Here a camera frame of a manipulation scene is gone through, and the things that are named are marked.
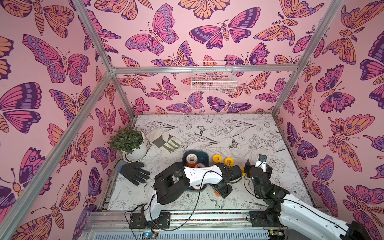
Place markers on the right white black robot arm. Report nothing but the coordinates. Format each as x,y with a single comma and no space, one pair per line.
295,214

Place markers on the green circuit board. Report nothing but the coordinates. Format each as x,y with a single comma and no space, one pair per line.
149,235

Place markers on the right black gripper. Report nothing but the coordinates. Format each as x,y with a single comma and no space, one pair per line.
260,167

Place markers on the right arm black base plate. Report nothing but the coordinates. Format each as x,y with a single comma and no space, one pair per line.
261,220

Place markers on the black rubber glove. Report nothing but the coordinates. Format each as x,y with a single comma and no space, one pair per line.
133,172

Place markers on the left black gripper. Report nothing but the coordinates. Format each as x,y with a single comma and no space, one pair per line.
226,193

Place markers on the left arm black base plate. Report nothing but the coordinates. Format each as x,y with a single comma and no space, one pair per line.
138,221

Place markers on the beige grey work glove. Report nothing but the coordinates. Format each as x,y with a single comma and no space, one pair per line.
164,140

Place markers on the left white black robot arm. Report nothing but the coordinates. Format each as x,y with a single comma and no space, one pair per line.
172,182

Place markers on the teal plastic storage tray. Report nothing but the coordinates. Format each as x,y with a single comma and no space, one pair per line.
202,158

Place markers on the yellow sealing tape roll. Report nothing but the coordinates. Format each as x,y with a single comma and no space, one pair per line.
229,162
217,158

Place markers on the white wire wall basket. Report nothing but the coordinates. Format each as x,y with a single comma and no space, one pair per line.
214,79

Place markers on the green potted plant white pot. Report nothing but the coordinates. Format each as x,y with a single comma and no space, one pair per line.
131,143

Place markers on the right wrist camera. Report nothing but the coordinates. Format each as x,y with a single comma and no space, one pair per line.
262,159

